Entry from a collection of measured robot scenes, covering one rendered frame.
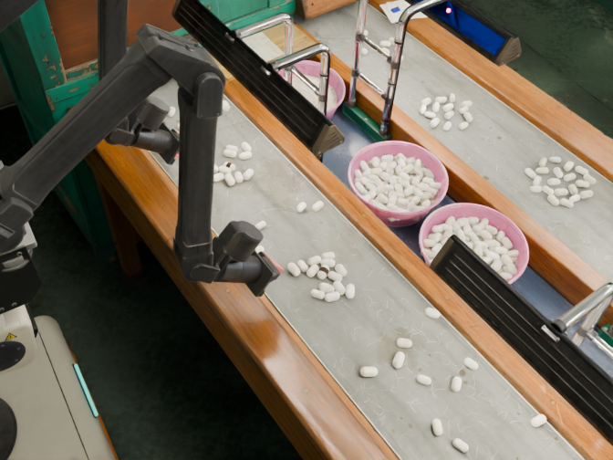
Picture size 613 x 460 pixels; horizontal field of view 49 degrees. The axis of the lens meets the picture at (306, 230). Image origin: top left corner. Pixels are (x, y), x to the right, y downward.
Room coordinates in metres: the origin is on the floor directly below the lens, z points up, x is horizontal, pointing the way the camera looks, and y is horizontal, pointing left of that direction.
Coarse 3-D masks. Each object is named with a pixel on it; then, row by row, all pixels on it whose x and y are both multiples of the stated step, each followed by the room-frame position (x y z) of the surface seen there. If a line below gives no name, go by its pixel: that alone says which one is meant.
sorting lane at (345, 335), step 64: (256, 128) 1.43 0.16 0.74; (256, 192) 1.18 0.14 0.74; (320, 192) 1.20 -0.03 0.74; (320, 256) 0.98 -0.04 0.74; (384, 256) 0.99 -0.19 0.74; (320, 320) 0.80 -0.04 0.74; (384, 320) 0.81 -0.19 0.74; (384, 384) 0.65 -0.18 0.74; (448, 384) 0.66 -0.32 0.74; (448, 448) 0.52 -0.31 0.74; (512, 448) 0.53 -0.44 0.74
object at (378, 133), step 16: (432, 0) 1.52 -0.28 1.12; (448, 0) 1.55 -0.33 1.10; (400, 16) 1.47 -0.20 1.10; (400, 32) 1.46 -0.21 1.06; (400, 48) 1.46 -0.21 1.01; (352, 64) 1.58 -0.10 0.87; (352, 80) 1.58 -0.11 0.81; (368, 80) 1.54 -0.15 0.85; (352, 96) 1.58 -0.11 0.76; (384, 96) 1.48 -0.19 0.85; (352, 112) 1.56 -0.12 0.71; (384, 112) 1.46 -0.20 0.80; (368, 128) 1.51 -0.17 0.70; (384, 128) 1.46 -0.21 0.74
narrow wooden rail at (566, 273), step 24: (360, 96) 1.58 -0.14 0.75; (408, 120) 1.47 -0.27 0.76; (432, 144) 1.38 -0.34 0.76; (456, 168) 1.29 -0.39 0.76; (456, 192) 1.26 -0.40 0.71; (480, 192) 1.21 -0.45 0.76; (480, 216) 1.18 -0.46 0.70; (528, 216) 1.13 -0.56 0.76; (528, 240) 1.06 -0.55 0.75; (552, 240) 1.06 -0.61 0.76; (528, 264) 1.04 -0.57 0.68; (552, 264) 1.00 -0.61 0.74; (576, 264) 0.99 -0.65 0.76; (576, 288) 0.94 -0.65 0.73
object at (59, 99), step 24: (240, 24) 1.81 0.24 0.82; (0, 48) 1.80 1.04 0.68; (24, 72) 1.65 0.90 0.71; (96, 72) 1.51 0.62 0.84; (24, 96) 1.77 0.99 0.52; (48, 96) 1.42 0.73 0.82; (72, 96) 1.46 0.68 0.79; (24, 120) 1.83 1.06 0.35; (48, 120) 1.56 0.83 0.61; (72, 192) 1.57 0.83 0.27; (96, 192) 1.48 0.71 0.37; (72, 216) 1.62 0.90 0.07; (96, 216) 1.46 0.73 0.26; (96, 240) 1.45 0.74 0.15
